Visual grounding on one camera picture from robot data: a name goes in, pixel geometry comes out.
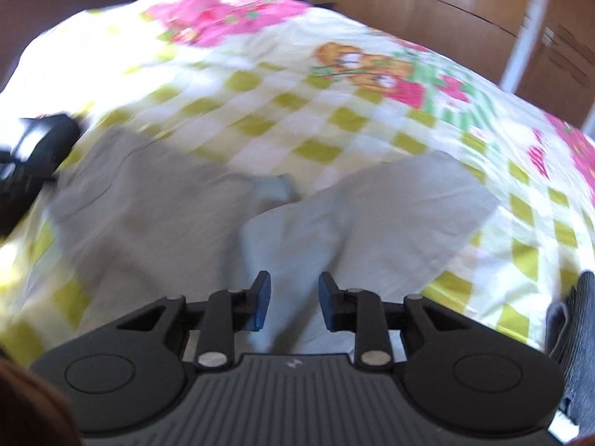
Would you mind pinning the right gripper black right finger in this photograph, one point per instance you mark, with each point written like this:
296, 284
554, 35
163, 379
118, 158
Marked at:
360, 312

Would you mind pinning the checkered floral bed sheet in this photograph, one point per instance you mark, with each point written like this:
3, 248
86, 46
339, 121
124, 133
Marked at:
276, 87

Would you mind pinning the brown wooden wardrobe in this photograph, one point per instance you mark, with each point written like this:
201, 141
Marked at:
479, 34

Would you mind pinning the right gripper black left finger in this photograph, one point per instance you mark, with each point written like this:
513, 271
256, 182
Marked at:
226, 313

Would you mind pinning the light grey pants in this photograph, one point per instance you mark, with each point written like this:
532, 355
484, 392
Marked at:
139, 221

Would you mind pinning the brown wooden door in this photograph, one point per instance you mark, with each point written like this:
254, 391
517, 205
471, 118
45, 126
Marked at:
559, 78

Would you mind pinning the grey knitted garment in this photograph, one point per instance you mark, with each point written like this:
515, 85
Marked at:
570, 343

